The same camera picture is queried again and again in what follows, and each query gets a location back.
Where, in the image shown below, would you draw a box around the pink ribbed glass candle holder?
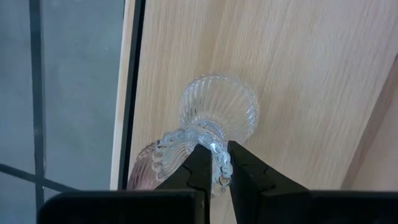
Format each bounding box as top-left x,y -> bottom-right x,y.
126,141 -> 160,191

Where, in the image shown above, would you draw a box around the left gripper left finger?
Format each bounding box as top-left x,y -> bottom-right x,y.
37,142 -> 214,224

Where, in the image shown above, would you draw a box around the clear ribbed glass candle holder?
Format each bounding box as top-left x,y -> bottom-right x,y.
152,73 -> 259,198

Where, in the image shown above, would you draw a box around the wooden riser shelf black frame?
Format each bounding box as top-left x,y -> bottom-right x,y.
129,0 -> 398,224

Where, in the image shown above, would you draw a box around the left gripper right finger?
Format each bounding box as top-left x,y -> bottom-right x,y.
228,140 -> 398,224

